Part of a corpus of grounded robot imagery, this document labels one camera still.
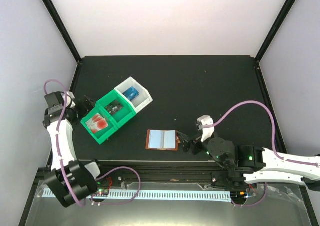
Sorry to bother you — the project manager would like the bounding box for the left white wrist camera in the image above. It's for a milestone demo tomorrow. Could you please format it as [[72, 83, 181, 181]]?
[[66, 91, 76, 109]]

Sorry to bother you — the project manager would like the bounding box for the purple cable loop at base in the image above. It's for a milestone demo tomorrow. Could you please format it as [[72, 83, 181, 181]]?
[[89, 166, 142, 207]]

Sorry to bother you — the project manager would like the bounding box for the white plastic bin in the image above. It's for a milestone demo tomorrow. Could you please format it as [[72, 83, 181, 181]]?
[[114, 77, 153, 113]]

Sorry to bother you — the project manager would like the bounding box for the black frame post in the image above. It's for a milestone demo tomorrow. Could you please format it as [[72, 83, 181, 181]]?
[[42, 0, 82, 62], [255, 0, 296, 62]]

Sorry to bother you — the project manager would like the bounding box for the white slotted cable duct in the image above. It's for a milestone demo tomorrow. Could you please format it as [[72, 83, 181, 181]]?
[[41, 187, 232, 203]]

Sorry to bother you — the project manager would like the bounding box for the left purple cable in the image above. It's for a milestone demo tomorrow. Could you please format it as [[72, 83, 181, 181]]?
[[44, 79, 87, 208]]

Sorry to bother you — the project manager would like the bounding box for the red white card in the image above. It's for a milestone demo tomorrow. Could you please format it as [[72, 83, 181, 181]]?
[[91, 118, 109, 133], [86, 113, 104, 126]]

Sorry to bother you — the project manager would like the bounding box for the small circuit board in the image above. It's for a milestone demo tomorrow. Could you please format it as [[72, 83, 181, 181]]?
[[92, 188, 109, 199]]

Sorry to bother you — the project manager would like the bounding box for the black aluminium front rail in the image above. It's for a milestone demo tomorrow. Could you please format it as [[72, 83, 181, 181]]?
[[97, 160, 231, 185]]

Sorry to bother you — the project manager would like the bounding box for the green bin near white bin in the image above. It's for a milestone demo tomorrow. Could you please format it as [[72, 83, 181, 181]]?
[[97, 89, 136, 128]]

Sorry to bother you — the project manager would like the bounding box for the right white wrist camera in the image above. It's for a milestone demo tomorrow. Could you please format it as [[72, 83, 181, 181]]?
[[197, 115, 215, 142]]

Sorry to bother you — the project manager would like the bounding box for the left black frame post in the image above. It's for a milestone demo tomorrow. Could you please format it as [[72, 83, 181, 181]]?
[[42, 0, 82, 62]]

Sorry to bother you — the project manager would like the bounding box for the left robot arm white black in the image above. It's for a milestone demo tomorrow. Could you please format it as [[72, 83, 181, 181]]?
[[42, 91, 108, 207]]

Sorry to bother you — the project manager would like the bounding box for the brown leather card holder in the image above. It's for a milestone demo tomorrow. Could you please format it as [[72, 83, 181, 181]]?
[[145, 129, 180, 151]]

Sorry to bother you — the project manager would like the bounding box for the green bin at end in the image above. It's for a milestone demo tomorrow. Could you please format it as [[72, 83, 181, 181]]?
[[81, 106, 118, 145]]

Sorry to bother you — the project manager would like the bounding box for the right black frame post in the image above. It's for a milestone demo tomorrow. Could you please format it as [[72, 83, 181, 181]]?
[[255, 0, 296, 62]]

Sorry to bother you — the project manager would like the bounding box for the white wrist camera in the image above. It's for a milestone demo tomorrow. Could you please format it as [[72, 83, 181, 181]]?
[[66, 91, 76, 109], [197, 115, 215, 142]]

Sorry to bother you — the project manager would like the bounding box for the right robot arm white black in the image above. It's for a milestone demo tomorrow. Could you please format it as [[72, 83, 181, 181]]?
[[177, 132, 320, 191]]

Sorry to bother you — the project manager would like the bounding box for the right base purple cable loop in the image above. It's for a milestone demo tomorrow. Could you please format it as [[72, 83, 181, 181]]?
[[231, 182, 270, 208]]

